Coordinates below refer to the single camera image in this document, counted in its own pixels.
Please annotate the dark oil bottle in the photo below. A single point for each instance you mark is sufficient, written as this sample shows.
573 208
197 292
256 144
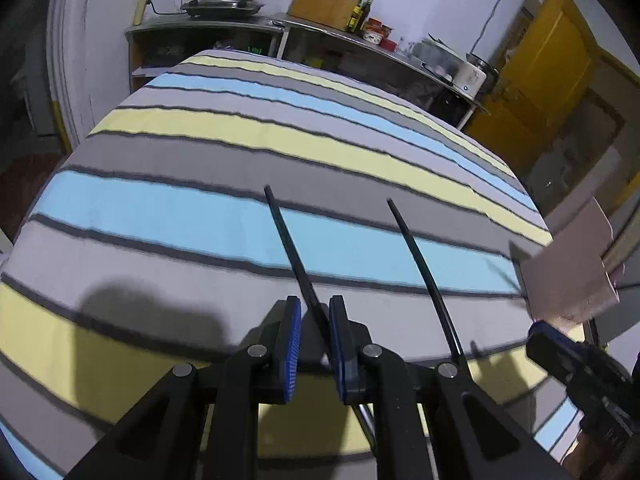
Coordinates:
355 15
367 15

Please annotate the white rice cooker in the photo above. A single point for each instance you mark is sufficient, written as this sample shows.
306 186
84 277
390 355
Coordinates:
470 77

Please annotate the pink utensil holder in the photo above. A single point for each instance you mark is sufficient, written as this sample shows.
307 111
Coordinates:
565 270

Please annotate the black induction cooker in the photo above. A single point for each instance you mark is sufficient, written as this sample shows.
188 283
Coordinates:
222 8

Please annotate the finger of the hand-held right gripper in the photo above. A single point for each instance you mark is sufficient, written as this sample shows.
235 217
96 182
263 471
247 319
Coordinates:
550 352
545 329

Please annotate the beige power strip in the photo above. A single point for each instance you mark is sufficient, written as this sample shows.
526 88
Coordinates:
142 2

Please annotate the small metal counter shelf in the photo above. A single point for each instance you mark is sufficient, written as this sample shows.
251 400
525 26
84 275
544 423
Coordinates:
200 27

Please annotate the long metal counter shelf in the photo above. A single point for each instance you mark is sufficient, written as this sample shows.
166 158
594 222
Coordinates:
380 50

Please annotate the dark red rug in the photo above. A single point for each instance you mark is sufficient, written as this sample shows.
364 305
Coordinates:
27 190

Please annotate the yellow wooden door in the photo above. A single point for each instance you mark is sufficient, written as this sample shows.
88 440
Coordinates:
540 90

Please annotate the black chopstick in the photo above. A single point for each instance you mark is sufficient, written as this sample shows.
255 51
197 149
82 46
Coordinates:
290 245
420 260

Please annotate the red lid jar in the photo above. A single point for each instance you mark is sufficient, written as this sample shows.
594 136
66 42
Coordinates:
375 30

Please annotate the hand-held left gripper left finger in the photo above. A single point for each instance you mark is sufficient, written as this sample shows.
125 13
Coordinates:
292 345

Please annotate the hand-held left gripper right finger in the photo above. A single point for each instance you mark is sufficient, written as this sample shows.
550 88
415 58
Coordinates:
336 345

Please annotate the grey plastic box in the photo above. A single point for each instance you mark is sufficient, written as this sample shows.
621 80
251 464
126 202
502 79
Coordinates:
435 57

